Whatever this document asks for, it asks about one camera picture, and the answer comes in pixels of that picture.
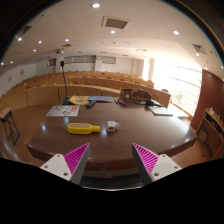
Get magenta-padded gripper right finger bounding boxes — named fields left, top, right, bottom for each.
left=131, top=142, right=183, bottom=186

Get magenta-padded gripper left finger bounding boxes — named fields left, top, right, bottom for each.
left=39, top=142, right=92, bottom=186

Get yellow power strip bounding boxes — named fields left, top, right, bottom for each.
left=66, top=122, right=101, bottom=135

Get white poster with red print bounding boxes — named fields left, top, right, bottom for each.
left=45, top=105, right=81, bottom=118

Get grey notebook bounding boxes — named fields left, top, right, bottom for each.
left=147, top=105, right=174, bottom=117

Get wooden shelf unit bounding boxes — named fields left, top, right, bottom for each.
left=196, top=107, right=224, bottom=156

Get black desk device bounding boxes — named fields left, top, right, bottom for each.
left=136, top=99, right=165, bottom=108

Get black gooseneck desk microphone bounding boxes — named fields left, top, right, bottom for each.
left=59, top=60, right=75, bottom=106

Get yellow folder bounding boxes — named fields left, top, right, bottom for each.
left=68, top=95, right=91, bottom=106

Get black remote control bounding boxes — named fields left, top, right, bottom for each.
left=85, top=100, right=97, bottom=109

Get wooden auditorium seat rows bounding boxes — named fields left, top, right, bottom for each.
left=0, top=70, right=172, bottom=113

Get red and blue marker pen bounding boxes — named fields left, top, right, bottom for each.
left=117, top=98, right=128, bottom=108

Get wooden desk organizer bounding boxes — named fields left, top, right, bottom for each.
left=119, top=87, right=153, bottom=103

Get blue printed booklet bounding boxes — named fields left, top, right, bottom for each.
left=88, top=95, right=116, bottom=103

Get large bright window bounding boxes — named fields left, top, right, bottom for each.
left=143, top=58, right=203, bottom=116

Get small ceiling air vent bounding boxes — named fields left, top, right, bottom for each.
left=191, top=43, right=207, bottom=55
left=19, top=25, right=33, bottom=36

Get large square ceiling vent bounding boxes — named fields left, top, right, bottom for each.
left=101, top=15, right=131, bottom=30

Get round ceiling lights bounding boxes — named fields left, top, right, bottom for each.
left=0, top=2, right=201, bottom=66

